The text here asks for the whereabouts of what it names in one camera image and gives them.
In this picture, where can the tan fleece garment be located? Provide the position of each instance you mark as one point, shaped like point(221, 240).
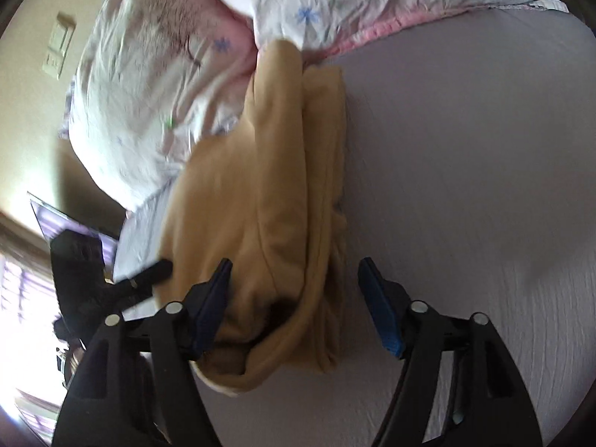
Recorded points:
point(266, 196)

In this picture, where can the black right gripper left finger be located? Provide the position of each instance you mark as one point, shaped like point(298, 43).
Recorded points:
point(135, 385)

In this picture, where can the white bed sheet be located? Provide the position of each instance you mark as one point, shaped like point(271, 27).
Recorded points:
point(470, 180)

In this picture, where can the wall light switch plate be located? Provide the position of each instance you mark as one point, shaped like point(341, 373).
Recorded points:
point(58, 45)

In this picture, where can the white floral quilt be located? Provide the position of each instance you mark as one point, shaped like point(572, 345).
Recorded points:
point(156, 76)

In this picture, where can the dark screen with purple glare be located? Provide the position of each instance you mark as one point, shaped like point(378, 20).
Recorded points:
point(52, 222)

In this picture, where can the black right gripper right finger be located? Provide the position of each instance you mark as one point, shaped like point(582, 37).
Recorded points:
point(458, 386)

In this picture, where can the window with blinds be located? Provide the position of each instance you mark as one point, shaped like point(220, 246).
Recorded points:
point(32, 383)

